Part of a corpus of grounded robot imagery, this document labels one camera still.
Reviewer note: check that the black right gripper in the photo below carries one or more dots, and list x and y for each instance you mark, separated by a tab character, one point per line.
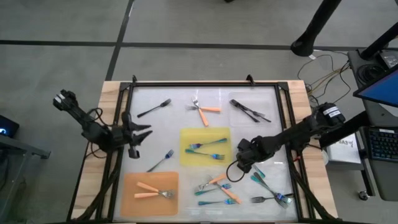
261	149

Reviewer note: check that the grey cart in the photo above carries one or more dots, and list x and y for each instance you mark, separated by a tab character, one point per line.
385	180

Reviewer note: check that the black box with blue light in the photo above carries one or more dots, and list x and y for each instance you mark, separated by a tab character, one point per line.
7	124

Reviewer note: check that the clear translucent plastic bin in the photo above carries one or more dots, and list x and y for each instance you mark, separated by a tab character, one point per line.
267	99

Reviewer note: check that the orange translucent plastic bin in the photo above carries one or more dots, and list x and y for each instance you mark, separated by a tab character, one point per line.
149	208

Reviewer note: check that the black table frame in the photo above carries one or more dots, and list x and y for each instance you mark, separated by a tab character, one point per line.
202	84

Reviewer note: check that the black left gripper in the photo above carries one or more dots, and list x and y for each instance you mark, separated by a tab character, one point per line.
119	138

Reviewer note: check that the black stand pole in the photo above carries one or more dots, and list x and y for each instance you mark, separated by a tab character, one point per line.
379	42
314	28

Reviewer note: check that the caster wheel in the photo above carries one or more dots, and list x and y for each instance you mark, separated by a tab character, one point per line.
362	195

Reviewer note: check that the monitor with blue screen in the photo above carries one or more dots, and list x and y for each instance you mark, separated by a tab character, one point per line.
382	90

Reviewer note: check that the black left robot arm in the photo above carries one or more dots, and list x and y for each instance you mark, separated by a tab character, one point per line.
81	116

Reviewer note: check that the yellow translucent plastic bin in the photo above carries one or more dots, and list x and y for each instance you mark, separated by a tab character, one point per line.
205	133

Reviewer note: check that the black fork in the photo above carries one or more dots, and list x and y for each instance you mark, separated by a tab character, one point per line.
154	108
245	111
264	198
262	117

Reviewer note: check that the white labelled box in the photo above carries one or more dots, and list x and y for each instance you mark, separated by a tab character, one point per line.
342	152

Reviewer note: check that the black clamp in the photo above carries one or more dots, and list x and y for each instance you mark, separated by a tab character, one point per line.
134	79
250	79

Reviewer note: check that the black power adapter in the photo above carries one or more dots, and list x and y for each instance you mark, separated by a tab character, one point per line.
388	58

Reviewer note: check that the black keyboard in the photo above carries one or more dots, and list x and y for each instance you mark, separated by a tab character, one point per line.
384	144

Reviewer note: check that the black metal bar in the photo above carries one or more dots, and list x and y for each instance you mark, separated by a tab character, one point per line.
348	129

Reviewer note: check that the grey metal table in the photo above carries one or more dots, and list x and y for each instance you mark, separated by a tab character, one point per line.
25	147

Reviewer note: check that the black frame strut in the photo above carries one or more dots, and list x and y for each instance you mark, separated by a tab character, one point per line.
104	199
307	193

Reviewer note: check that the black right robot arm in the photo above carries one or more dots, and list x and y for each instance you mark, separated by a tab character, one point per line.
295	135

